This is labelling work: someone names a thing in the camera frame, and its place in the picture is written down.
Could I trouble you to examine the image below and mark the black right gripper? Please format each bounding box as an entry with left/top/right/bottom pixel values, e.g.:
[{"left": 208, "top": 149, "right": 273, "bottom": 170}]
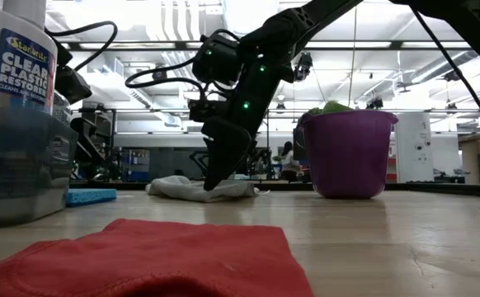
[{"left": 187, "top": 60, "right": 295, "bottom": 192}]

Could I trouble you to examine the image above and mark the grey cloth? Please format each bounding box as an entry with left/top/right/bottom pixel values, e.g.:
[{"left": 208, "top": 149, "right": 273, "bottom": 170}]
[{"left": 145, "top": 175, "right": 262, "bottom": 204}]

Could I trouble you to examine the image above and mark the white plastic restorer bottle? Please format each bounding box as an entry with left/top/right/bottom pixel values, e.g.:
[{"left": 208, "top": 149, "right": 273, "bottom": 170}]
[{"left": 0, "top": 0, "right": 59, "bottom": 120}]

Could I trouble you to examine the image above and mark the grey translucent plastic bin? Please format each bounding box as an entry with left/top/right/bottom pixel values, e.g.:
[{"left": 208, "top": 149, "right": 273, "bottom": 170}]
[{"left": 0, "top": 106, "right": 80, "bottom": 230}]

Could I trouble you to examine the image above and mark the light blue sponge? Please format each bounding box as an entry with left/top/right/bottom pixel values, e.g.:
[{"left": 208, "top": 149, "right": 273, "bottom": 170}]
[{"left": 65, "top": 187, "right": 119, "bottom": 209}]

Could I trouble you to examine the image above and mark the green microfibre cloth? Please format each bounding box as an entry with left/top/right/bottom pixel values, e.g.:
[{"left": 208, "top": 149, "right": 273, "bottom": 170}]
[{"left": 308, "top": 100, "right": 355, "bottom": 117}]

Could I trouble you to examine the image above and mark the purple plastic bucket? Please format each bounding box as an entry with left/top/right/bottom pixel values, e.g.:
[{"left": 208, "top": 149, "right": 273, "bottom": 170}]
[{"left": 301, "top": 109, "right": 399, "bottom": 200}]

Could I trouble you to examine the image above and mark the red cloth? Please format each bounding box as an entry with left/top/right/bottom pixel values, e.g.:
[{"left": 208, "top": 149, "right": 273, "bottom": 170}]
[{"left": 0, "top": 217, "right": 316, "bottom": 297}]

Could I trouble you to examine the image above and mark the person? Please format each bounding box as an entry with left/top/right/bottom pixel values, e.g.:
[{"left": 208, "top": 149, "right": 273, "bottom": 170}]
[{"left": 280, "top": 140, "right": 304, "bottom": 183}]

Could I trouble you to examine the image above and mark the white square pillar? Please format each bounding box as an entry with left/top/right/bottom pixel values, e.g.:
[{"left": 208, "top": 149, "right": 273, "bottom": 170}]
[{"left": 394, "top": 113, "right": 434, "bottom": 184}]

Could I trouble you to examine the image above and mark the black overhead beam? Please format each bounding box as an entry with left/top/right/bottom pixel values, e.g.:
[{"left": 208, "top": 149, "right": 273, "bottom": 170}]
[{"left": 58, "top": 40, "right": 480, "bottom": 52}]

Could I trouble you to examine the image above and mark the black looped cable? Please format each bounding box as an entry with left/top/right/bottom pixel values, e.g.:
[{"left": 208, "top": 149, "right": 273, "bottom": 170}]
[{"left": 44, "top": 20, "right": 120, "bottom": 73}]

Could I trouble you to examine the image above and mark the black camera cable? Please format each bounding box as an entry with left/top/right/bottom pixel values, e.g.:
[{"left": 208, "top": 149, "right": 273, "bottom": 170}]
[{"left": 124, "top": 28, "right": 242, "bottom": 109}]

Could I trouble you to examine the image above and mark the black ceiling camera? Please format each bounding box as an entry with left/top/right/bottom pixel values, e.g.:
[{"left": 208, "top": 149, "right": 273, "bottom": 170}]
[
  {"left": 152, "top": 65, "right": 169, "bottom": 83},
  {"left": 443, "top": 67, "right": 464, "bottom": 83},
  {"left": 365, "top": 97, "right": 385, "bottom": 113},
  {"left": 293, "top": 52, "right": 314, "bottom": 83}
]

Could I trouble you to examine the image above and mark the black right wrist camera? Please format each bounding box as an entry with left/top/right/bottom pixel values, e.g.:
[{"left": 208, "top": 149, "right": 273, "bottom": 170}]
[{"left": 191, "top": 32, "right": 242, "bottom": 86}]

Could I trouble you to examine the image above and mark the thin hanging cable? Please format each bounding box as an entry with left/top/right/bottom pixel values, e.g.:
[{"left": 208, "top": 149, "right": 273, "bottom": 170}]
[{"left": 341, "top": 0, "right": 359, "bottom": 111}]

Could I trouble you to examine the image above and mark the black aluminium table frame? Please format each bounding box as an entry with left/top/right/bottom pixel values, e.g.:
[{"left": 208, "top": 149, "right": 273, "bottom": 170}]
[{"left": 68, "top": 180, "right": 480, "bottom": 199}]

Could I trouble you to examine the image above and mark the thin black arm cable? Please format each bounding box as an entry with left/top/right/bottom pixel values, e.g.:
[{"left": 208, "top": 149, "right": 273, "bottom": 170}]
[{"left": 411, "top": 7, "right": 480, "bottom": 146}]

